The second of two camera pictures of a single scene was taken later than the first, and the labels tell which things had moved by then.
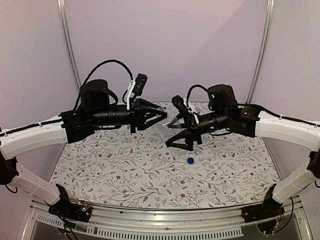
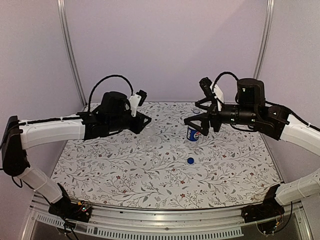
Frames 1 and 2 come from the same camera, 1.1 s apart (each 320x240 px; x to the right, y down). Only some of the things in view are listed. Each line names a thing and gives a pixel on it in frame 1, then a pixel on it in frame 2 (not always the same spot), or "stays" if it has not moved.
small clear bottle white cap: [180, 121] to [151, 141]
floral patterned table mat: [117, 166] stays
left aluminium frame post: [61, 4] stays
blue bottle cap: [190, 160] stays
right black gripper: [191, 128] to [205, 117]
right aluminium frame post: [266, 32] stays
